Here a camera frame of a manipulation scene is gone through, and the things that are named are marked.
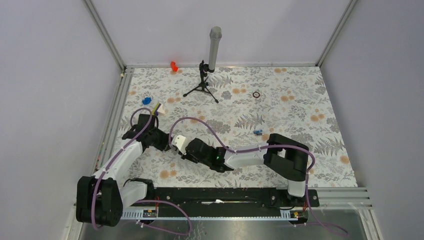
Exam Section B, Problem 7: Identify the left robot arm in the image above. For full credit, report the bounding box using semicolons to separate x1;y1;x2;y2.
75;113;170;228

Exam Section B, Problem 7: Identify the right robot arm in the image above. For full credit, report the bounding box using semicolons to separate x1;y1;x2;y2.
171;133;310;206

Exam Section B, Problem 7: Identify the white and green block stack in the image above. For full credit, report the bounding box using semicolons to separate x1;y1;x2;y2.
152;103;167;116

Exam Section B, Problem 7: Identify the blue plastic piece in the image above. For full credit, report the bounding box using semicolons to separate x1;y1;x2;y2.
142;97;152;105

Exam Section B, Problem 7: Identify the orange plastic clip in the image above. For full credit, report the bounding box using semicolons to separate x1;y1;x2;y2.
170;61;179;73

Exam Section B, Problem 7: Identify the round poker chip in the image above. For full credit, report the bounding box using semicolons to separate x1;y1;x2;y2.
252;91;260;99

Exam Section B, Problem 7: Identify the black tripod mic stand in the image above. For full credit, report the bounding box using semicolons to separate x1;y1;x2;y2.
182;60;219;104

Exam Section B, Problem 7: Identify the grey microphone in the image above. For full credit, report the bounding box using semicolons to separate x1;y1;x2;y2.
208;26;222;73

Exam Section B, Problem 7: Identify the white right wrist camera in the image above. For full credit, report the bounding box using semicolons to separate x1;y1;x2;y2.
171;135;190;155

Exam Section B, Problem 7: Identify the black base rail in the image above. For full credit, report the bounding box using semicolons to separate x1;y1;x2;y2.
145;187;320;218

